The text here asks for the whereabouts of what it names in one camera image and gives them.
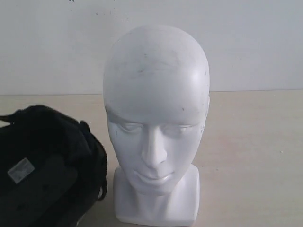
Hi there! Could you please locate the black helmet with tinted visor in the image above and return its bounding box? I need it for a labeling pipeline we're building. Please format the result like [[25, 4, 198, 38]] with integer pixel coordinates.
[[0, 105, 107, 227]]

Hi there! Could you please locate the white mannequin head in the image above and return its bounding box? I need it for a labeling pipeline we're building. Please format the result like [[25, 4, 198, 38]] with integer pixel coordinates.
[[103, 25, 210, 227]]

